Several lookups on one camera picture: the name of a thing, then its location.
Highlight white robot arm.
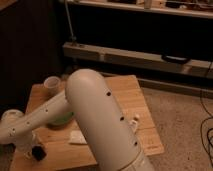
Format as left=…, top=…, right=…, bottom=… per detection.
left=0, top=69, right=154, bottom=171

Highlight white sponge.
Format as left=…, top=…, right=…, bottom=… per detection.
left=69, top=130, right=87, bottom=145

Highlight wooden table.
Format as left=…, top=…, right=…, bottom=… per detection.
left=10, top=75, right=164, bottom=171

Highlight translucent plastic cup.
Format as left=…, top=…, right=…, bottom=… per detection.
left=43, top=76, right=61, bottom=97

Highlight white remote control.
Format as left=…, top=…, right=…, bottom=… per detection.
left=130, top=115, right=140, bottom=132

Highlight metal pole stand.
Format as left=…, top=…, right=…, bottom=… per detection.
left=64, top=0, right=82, bottom=46

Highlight long wooden bench shelf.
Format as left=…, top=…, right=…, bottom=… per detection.
left=63, top=42, right=213, bottom=79

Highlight upper wooden shelf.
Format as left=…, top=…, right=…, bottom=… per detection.
left=58, top=0, right=213, bottom=19

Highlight black handle on shelf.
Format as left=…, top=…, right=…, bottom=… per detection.
left=161, top=55, right=191, bottom=65

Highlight black cables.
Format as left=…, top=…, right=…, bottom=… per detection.
left=199, top=60, right=213, bottom=159

